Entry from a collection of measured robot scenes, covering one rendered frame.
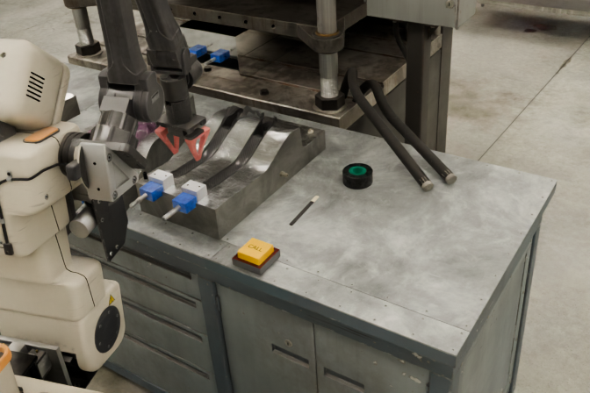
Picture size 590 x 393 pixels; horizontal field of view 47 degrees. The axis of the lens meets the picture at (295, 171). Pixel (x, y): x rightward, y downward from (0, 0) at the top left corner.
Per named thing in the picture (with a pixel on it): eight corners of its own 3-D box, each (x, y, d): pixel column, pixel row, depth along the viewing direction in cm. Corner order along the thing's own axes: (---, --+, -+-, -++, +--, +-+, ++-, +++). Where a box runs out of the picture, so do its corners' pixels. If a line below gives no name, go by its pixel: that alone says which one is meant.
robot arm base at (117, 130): (68, 146, 122) (126, 151, 119) (81, 105, 125) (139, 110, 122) (90, 163, 130) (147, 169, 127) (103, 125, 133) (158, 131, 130)
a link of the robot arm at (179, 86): (154, 76, 145) (178, 78, 144) (167, 64, 151) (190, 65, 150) (160, 105, 149) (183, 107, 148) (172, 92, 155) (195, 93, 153)
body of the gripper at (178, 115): (174, 115, 159) (169, 86, 155) (207, 124, 154) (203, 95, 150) (154, 127, 154) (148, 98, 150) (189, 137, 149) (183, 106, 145)
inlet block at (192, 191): (173, 232, 157) (169, 212, 154) (157, 225, 159) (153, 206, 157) (209, 203, 166) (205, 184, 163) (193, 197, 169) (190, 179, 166)
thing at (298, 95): (340, 134, 221) (339, 114, 217) (70, 68, 285) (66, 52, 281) (441, 47, 279) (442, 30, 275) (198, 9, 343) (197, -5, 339)
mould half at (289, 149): (219, 239, 163) (212, 193, 156) (140, 210, 176) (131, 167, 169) (326, 148, 198) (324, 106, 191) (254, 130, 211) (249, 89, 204)
